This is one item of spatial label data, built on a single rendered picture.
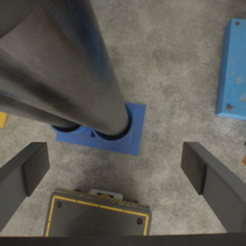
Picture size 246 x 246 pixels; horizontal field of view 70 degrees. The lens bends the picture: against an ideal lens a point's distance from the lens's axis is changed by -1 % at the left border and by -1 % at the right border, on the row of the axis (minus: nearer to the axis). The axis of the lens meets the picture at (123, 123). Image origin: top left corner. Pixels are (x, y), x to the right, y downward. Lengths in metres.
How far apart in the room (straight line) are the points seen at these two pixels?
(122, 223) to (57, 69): 1.17
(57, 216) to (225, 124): 1.47
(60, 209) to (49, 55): 1.24
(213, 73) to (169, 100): 0.45
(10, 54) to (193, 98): 1.55
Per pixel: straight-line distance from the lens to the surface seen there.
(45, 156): 0.17
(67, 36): 0.23
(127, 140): 1.39
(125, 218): 1.30
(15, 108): 0.74
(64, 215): 1.39
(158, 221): 1.66
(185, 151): 0.16
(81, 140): 1.60
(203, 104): 1.67
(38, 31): 0.20
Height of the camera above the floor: 1.53
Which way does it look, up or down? 81 degrees down
